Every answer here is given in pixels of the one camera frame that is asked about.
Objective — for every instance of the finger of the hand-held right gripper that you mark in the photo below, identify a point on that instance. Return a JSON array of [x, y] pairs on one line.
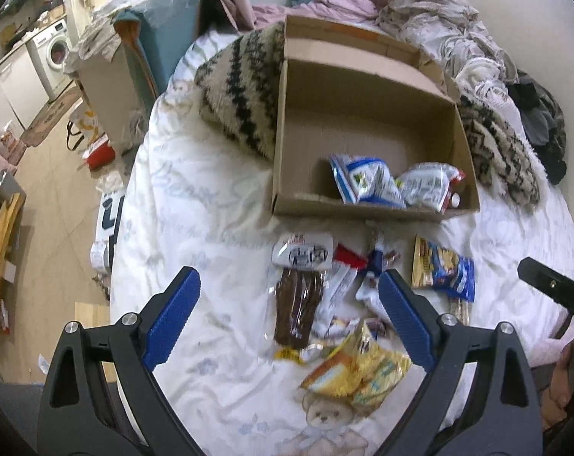
[[553, 287]]

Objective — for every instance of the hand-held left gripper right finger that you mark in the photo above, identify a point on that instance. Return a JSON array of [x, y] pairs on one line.
[[406, 323]]

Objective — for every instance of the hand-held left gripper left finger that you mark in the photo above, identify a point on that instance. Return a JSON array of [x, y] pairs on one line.
[[173, 323]]

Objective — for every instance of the beige wafer stick packet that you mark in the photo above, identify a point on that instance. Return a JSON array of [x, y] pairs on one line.
[[459, 311]]

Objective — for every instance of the yellow snack bag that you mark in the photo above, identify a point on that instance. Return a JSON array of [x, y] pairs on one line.
[[358, 370]]

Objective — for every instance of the small white brown packet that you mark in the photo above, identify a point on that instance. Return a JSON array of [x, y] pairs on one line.
[[337, 327]]

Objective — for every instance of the blue yellow snack packet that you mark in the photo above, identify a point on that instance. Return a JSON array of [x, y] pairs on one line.
[[451, 270]]

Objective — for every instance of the small blue white packet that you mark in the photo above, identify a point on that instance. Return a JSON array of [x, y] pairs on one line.
[[377, 256]]

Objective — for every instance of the red white snack bar packet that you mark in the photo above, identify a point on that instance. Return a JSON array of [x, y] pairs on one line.
[[346, 275]]

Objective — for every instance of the clear packet brown sticks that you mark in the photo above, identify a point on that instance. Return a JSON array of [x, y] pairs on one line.
[[294, 308]]

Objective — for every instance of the small yellow candy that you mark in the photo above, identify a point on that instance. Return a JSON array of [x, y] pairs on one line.
[[291, 355]]

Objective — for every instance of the white packet black print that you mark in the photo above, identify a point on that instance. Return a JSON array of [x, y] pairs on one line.
[[306, 251]]

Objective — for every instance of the cardboard box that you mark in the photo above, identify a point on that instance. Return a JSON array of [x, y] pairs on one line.
[[363, 104]]

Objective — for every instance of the person's right hand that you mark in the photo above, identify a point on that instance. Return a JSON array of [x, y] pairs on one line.
[[565, 389]]

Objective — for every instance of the flat cardboard piece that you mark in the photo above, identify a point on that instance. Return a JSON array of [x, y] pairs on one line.
[[92, 314]]

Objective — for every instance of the small white carton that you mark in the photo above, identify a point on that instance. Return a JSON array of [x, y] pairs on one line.
[[100, 256]]

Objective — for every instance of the white blue printed bag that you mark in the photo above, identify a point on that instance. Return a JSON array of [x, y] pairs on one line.
[[111, 218]]

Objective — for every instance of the white red packet in box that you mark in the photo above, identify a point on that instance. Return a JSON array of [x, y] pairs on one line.
[[427, 187]]

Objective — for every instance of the blue white snack packet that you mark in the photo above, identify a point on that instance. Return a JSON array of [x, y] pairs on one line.
[[363, 180]]

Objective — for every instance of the dark clothes pile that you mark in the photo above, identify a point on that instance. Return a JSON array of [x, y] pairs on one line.
[[539, 118]]

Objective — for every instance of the red container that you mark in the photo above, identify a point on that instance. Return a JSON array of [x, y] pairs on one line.
[[99, 156]]

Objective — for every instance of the yellow wooden chair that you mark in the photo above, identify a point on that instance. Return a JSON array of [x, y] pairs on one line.
[[2, 247]]

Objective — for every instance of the white yellow tote bag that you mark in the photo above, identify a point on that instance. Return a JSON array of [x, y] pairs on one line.
[[87, 126]]

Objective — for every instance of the brown floor rug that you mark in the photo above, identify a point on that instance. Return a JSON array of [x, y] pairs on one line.
[[49, 116]]

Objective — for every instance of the fuzzy cream black patterned blanket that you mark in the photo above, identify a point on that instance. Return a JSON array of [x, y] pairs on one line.
[[239, 85]]

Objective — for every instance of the white cabinet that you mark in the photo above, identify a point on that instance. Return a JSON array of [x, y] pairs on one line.
[[11, 90]]

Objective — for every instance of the white washing machine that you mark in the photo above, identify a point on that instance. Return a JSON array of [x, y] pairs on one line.
[[54, 54]]

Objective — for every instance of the white patterned towel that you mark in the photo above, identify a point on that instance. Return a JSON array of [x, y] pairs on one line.
[[97, 38]]

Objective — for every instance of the white floral crumpled sheet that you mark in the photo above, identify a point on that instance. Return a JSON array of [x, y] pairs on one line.
[[434, 14]]

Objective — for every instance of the beige pink garment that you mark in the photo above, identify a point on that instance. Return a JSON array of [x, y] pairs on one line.
[[239, 9]]

